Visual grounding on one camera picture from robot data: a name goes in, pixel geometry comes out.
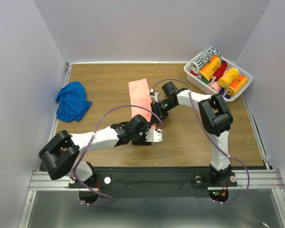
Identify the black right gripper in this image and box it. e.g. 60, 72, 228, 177
150, 99, 177, 124

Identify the pink towel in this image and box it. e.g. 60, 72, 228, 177
208, 81, 222, 93
128, 78, 152, 122

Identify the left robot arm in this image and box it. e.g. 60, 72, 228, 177
38, 114, 157, 187

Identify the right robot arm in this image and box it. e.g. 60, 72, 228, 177
150, 81, 233, 185

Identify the white plastic basket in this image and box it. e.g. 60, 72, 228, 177
184, 52, 253, 102

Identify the green rolled towel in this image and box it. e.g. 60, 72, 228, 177
201, 77, 209, 84

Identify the pink rolled towel in basket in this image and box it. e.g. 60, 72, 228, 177
208, 81, 222, 93

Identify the red rolled towel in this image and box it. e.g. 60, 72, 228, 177
213, 61, 228, 81

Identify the black white striped towel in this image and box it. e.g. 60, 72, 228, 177
190, 46, 221, 73

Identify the blue crumpled towel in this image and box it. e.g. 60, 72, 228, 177
55, 81, 92, 123

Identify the orange rolled towel purple spot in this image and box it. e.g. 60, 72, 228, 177
225, 75, 248, 97

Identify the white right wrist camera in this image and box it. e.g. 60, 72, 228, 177
149, 88, 165, 102

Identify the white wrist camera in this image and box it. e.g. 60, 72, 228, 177
145, 128, 163, 143
149, 88, 165, 102

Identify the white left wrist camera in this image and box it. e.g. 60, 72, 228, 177
145, 128, 163, 143

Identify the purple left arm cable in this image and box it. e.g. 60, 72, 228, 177
73, 105, 163, 207

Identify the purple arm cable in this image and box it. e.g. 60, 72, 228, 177
73, 105, 163, 207
152, 79, 250, 205

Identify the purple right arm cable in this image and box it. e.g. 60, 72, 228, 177
152, 79, 250, 205

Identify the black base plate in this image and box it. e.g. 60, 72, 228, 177
39, 167, 238, 200

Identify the aluminium frame rail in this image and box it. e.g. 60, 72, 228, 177
28, 169, 285, 190

